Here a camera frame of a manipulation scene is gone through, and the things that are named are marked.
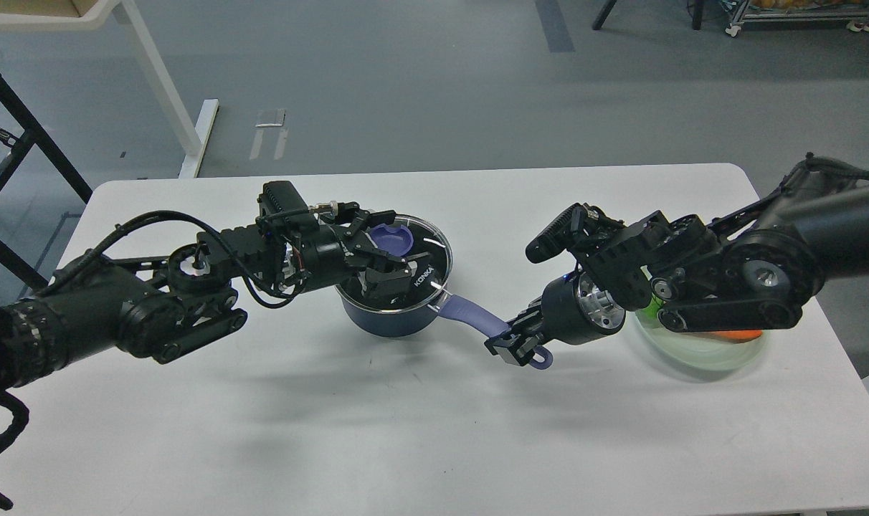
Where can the wheeled metal cart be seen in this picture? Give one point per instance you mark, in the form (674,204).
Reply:
(854,13)

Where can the black metal rack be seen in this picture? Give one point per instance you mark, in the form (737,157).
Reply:
(33,136)

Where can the glass lid with purple knob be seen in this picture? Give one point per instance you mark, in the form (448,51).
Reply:
(427,250)

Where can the pale green glass plate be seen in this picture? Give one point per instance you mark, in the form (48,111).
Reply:
(701,353)

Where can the blue saucepan with purple handle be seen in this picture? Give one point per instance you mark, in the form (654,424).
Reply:
(380,289)

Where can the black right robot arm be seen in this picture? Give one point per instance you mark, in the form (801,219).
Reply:
(752,269)

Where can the orange toy carrot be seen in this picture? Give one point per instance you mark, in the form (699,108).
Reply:
(649,315)

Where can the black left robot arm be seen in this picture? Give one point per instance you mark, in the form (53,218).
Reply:
(165,307)

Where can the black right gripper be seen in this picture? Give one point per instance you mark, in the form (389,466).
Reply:
(572,309)

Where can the white desk frame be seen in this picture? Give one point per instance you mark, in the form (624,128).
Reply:
(102,54)

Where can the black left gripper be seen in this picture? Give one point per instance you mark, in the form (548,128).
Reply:
(309,247)

